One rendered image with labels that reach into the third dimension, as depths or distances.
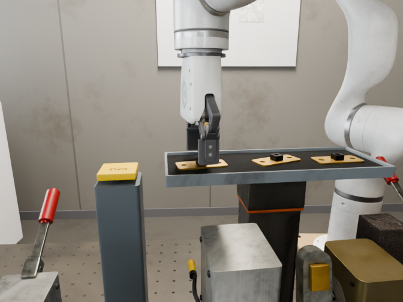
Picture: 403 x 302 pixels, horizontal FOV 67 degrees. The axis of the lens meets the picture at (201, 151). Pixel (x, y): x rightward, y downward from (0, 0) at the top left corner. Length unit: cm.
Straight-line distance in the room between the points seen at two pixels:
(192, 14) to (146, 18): 224
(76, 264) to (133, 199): 67
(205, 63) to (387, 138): 50
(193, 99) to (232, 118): 227
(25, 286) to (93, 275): 63
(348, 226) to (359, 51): 44
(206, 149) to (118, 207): 17
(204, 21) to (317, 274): 35
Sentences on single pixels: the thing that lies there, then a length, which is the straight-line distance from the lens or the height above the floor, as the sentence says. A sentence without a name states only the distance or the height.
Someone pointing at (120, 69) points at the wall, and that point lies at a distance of 270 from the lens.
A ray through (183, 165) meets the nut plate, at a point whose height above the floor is 116.
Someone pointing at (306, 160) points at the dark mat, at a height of 116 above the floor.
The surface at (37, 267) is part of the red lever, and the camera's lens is 47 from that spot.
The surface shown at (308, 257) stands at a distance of 40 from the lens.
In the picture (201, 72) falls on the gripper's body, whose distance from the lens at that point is 44.
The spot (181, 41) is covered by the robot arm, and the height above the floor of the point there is 136.
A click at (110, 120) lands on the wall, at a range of 275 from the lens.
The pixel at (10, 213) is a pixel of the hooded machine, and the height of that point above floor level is 33.
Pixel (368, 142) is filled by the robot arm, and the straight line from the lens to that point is 83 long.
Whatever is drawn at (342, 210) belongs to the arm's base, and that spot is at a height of 96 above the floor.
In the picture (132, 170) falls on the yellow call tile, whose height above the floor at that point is 116.
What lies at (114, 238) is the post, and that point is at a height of 105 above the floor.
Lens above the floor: 131
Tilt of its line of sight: 15 degrees down
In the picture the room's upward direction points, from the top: straight up
